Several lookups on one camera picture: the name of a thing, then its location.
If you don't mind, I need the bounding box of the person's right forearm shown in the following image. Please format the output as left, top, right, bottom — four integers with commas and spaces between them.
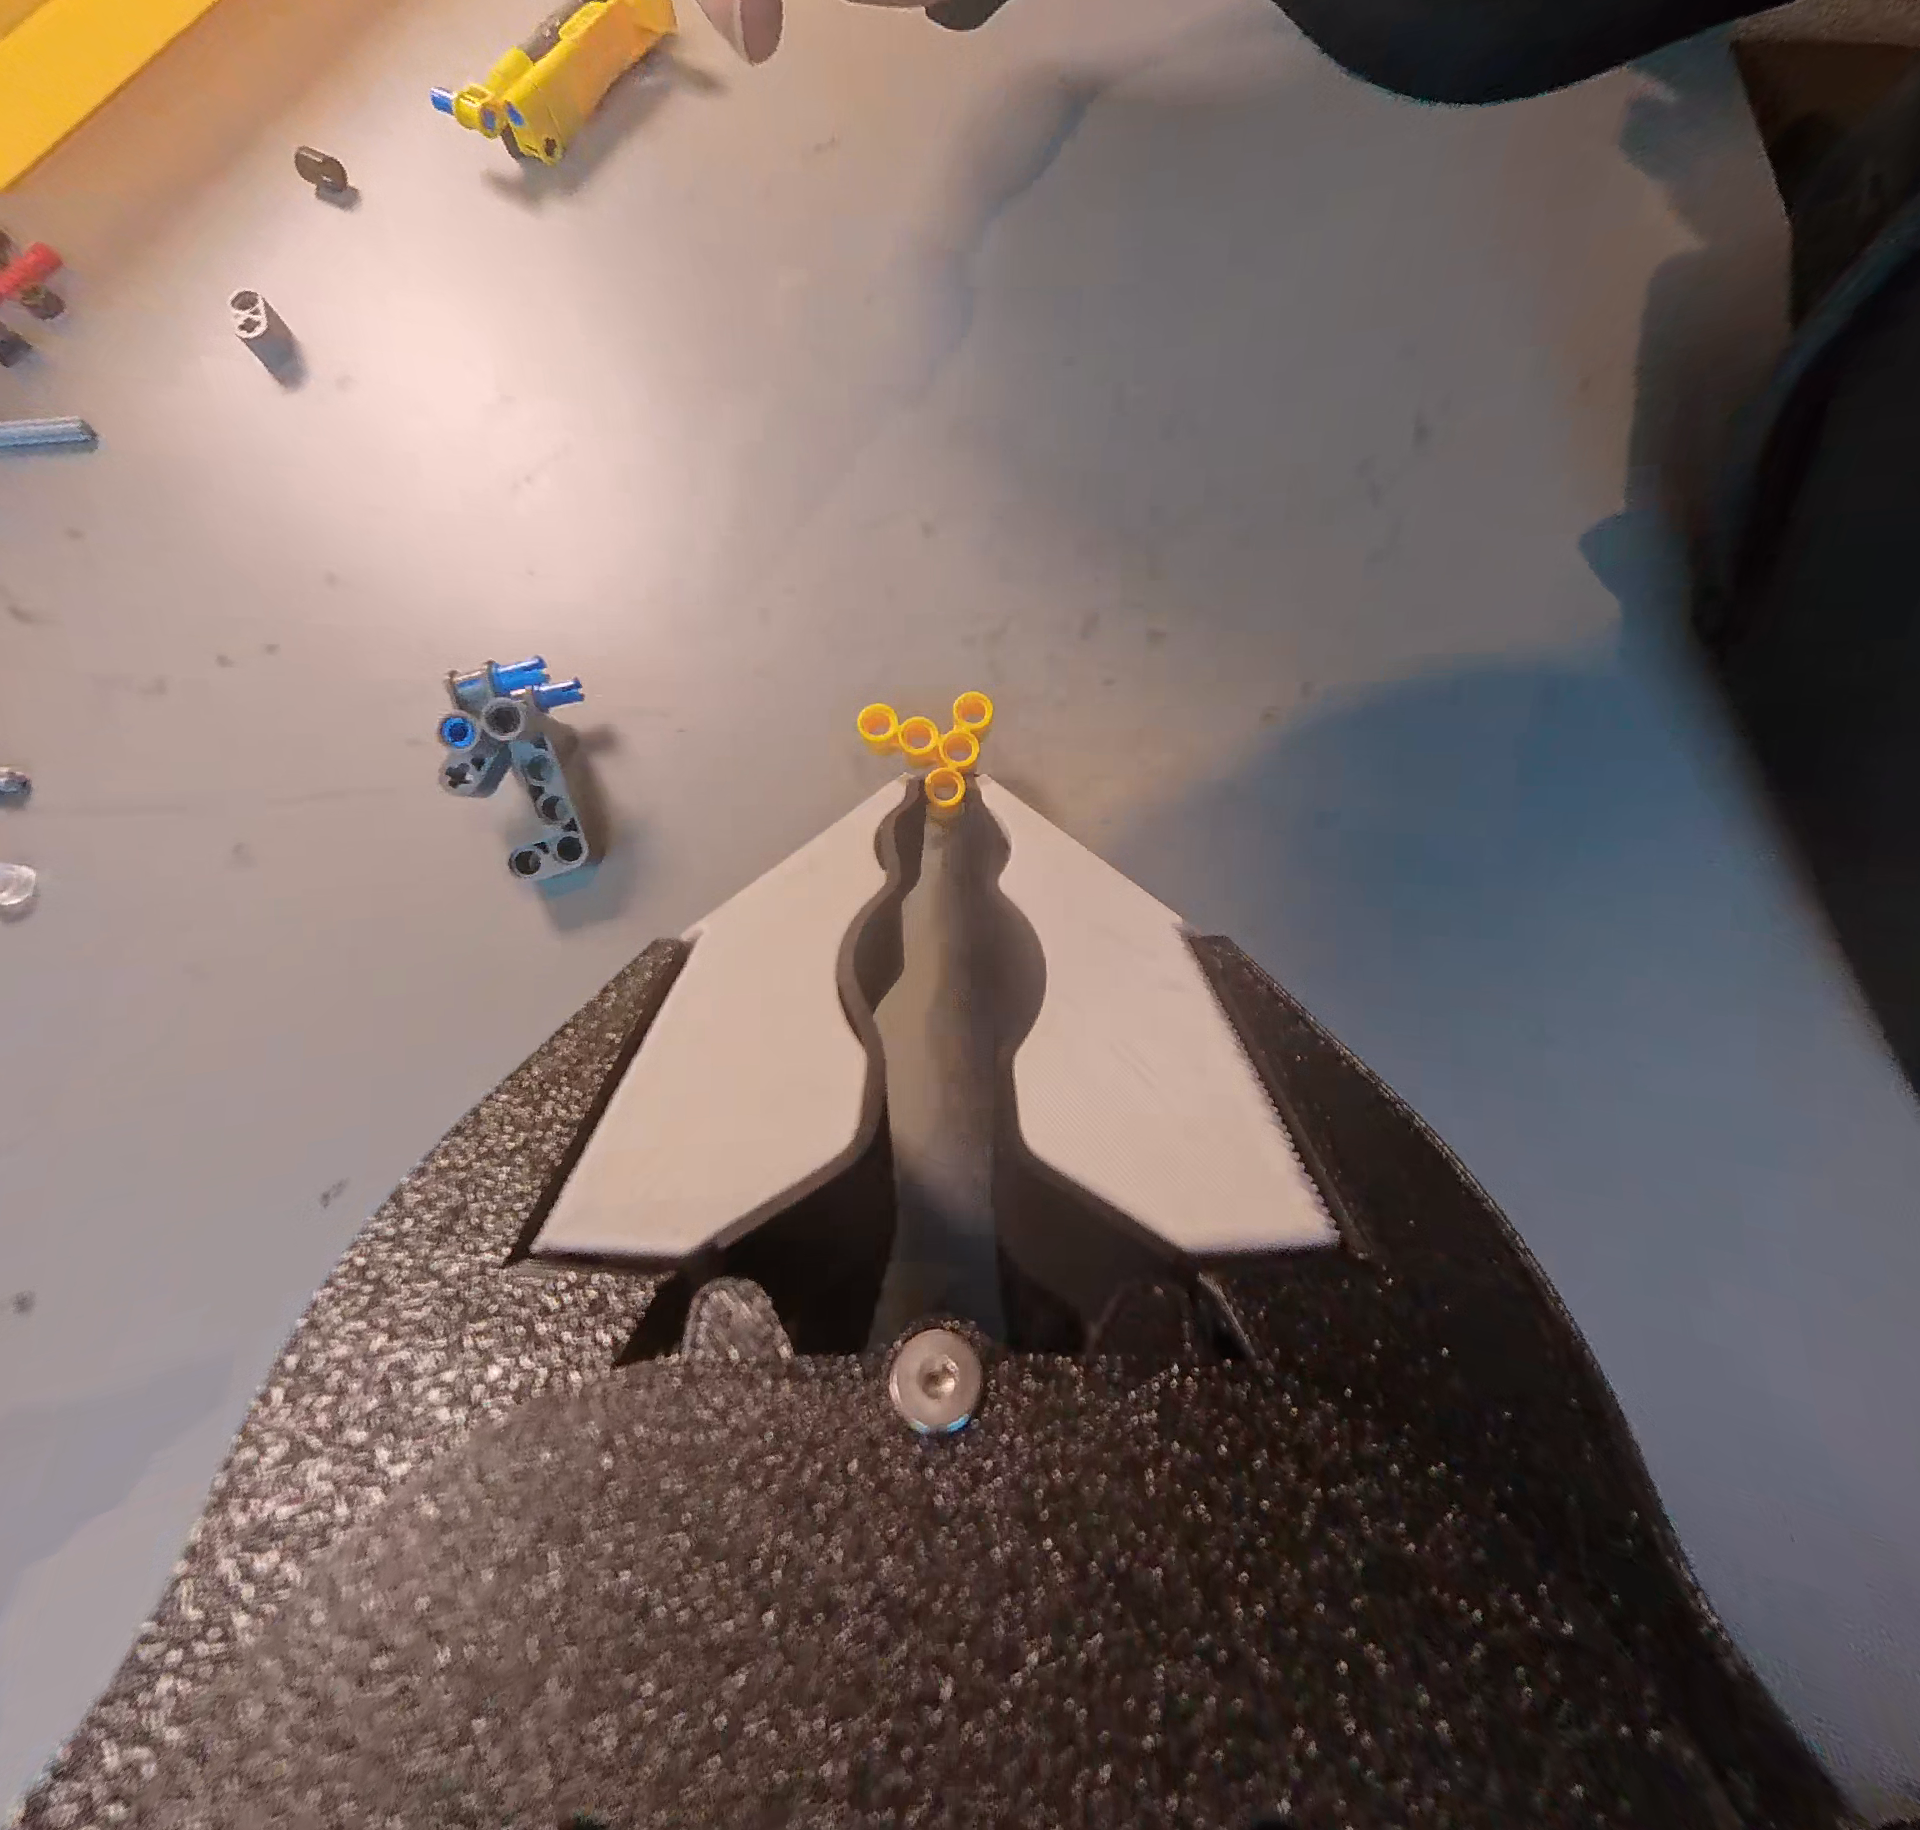
1216, 0, 1877, 104

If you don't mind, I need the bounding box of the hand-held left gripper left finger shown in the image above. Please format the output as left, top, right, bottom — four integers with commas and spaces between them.
530, 777, 919, 1261

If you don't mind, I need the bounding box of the yellow ring connector brick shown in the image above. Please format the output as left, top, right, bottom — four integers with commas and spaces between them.
856, 690, 997, 824

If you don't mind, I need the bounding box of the yellow brick assembly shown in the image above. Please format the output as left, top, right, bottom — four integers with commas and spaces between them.
431, 0, 679, 167

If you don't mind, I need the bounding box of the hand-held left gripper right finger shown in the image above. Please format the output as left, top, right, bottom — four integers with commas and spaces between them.
974, 777, 1344, 1261

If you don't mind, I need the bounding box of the grey desk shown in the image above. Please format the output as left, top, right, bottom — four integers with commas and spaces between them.
0, 0, 1920, 1830

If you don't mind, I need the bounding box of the black printed sweatshirt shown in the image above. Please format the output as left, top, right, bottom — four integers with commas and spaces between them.
1695, 44, 1920, 1096

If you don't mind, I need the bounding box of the grey brick beam assembly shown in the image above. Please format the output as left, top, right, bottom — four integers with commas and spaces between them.
440, 655, 606, 886

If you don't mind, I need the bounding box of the yellow storage bin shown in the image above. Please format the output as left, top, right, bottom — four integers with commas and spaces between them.
0, 0, 324, 189

